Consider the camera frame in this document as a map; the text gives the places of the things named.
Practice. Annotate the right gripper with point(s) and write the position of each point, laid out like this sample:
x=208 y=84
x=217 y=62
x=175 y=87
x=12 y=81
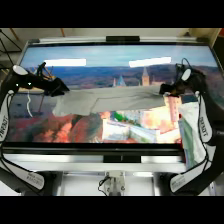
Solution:
x=170 y=89

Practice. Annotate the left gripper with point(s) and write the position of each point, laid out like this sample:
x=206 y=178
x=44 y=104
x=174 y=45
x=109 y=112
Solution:
x=56 y=87

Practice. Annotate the grey garment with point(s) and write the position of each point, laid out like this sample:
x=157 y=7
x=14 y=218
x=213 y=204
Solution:
x=110 y=99

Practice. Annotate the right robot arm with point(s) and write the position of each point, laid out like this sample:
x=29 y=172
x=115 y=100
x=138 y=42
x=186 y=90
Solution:
x=204 y=123

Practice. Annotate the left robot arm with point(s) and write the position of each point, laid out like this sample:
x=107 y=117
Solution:
x=4 y=123

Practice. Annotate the white garment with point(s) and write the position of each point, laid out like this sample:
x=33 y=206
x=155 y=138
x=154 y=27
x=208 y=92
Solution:
x=195 y=130

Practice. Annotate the pale green garment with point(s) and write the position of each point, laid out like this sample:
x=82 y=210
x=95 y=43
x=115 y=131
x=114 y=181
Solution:
x=187 y=143

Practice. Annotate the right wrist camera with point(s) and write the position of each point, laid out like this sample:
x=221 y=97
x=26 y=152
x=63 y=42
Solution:
x=178 y=70

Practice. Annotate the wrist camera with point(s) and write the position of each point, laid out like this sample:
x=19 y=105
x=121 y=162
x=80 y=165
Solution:
x=41 y=69
x=178 y=70

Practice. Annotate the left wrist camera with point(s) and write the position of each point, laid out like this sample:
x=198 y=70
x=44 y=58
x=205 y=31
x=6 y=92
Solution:
x=41 y=69

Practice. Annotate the silver frame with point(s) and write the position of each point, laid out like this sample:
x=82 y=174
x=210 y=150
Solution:
x=80 y=165

